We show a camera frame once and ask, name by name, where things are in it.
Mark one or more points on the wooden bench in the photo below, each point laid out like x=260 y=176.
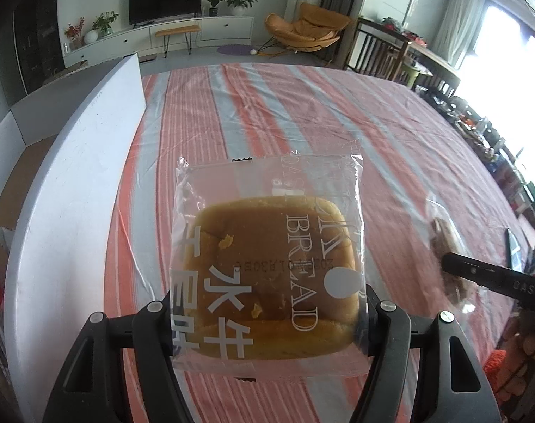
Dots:
x=177 y=31

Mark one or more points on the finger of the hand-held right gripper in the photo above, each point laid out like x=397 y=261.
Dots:
x=505 y=284

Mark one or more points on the black phone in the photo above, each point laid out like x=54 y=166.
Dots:
x=514 y=249

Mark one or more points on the large leafy potted plant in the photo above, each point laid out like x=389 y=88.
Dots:
x=239 y=0

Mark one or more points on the black television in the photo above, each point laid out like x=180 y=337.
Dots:
x=166 y=2

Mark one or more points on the red flowers in vase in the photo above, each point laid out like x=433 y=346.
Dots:
x=74 y=33

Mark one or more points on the orange lounge chair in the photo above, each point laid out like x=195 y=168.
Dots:
x=307 y=26

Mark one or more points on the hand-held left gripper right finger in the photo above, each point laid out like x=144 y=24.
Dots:
x=388 y=330

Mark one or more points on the dark glass cabinet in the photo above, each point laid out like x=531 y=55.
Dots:
x=38 y=35

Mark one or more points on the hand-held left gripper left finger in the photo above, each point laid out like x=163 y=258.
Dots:
x=155 y=330

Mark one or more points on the green bucket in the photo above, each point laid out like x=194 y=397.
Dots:
x=411 y=75

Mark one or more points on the wooden side table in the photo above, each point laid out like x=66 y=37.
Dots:
x=435 y=64

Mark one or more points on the small potted plant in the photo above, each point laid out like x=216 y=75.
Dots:
x=213 y=6

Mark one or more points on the white box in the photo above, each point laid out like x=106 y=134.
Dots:
x=65 y=176

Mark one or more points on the purple floor mat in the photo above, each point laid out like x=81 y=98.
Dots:
x=234 y=49

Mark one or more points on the row of jars and containers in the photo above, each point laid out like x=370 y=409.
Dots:
x=492 y=150

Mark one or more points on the white sheer curtain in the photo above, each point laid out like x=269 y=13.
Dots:
x=459 y=17

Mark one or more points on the plant in white vase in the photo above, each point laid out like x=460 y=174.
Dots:
x=101 y=26

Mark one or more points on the clear cookie packet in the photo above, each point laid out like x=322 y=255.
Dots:
x=446 y=238

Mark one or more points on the white television cabinet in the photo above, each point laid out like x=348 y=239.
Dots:
x=223 y=28

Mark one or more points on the dark wooden chair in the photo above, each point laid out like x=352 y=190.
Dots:
x=377 y=50

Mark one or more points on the clear bread packet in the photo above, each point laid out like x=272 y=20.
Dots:
x=267 y=251

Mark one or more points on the brown cardboard box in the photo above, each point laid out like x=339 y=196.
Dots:
x=67 y=72

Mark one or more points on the pile of small goods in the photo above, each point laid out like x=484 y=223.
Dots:
x=404 y=31

